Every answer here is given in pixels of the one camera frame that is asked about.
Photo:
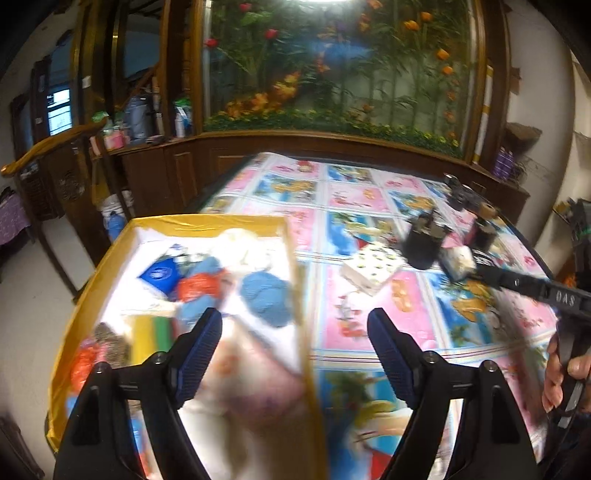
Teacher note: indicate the pink box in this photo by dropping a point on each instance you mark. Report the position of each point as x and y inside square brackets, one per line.
[113, 139]

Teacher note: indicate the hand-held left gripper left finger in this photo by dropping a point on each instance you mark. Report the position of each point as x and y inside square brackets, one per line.
[198, 360]

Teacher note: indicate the purple bottle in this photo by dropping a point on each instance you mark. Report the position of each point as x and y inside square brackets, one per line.
[499, 162]
[508, 164]

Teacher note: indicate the pale pink cloth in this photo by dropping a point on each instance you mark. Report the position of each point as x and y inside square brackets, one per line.
[258, 378]

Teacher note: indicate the dark tool pile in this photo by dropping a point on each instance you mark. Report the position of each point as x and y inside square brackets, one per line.
[575, 217]

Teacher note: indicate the wooden handrail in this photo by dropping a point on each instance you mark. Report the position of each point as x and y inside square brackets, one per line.
[41, 152]

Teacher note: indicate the glass flower display case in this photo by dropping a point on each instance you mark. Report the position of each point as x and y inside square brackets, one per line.
[346, 64]

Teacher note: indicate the grey blue thermos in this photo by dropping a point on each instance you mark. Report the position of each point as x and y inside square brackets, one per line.
[136, 115]

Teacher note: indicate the black flat motor device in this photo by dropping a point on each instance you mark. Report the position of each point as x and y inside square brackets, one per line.
[459, 194]

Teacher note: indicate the yellow green cloth pack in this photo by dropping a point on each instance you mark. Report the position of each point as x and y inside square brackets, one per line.
[150, 339]

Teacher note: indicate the white cloth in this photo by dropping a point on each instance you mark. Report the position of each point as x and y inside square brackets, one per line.
[240, 249]

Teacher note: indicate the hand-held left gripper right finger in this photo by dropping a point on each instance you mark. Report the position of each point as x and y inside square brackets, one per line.
[392, 360]

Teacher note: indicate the person's right hand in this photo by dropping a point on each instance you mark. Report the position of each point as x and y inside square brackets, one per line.
[551, 378]

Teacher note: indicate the small red bundle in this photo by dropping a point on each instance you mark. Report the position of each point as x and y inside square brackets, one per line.
[198, 287]

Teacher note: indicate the yellow cardboard box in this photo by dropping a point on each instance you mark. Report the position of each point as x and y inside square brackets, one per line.
[207, 221]

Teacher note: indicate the black tissue packet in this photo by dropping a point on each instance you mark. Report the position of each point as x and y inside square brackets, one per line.
[457, 263]

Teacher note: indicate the dark blue tissue pack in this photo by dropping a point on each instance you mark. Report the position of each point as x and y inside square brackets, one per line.
[159, 274]

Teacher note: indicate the white bucket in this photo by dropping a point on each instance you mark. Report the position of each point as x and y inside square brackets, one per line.
[115, 205]

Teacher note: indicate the black motor with wooden block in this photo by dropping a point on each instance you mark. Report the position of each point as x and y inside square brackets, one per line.
[482, 230]

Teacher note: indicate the lemon print tissue pack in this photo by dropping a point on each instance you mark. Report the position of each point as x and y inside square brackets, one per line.
[374, 270]

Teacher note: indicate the blue plastic bottle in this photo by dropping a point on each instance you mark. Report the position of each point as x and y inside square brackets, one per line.
[116, 228]

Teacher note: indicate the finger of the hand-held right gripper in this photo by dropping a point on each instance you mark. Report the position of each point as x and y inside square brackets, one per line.
[512, 280]

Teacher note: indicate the green packet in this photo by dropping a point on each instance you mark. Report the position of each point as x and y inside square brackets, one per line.
[102, 120]

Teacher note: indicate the wooden low cabinet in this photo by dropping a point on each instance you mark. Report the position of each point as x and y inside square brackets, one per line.
[184, 166]

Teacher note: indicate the large black cylindrical motor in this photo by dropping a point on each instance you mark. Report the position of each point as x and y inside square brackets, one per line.
[425, 244]

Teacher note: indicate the white spray bottle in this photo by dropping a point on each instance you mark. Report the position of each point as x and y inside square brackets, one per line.
[180, 122]

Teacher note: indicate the brown knit hat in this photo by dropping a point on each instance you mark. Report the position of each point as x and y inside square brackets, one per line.
[113, 346]

